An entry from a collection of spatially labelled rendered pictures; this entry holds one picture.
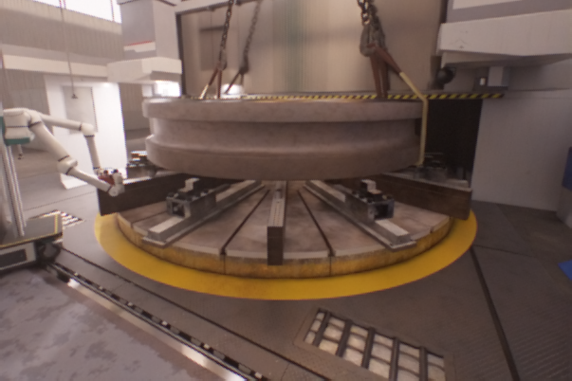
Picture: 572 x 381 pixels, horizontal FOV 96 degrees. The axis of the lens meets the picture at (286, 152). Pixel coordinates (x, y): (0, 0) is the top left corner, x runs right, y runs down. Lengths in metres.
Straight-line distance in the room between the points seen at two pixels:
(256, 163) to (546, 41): 3.15
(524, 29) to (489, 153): 2.52
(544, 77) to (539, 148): 1.47
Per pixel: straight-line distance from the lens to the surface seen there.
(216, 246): 2.85
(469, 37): 3.64
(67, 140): 6.98
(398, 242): 2.90
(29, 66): 6.66
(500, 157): 5.73
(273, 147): 3.01
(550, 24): 3.78
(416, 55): 5.51
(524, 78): 4.70
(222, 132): 3.19
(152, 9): 6.78
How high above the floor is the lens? 1.73
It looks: 11 degrees down
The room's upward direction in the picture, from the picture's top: straight up
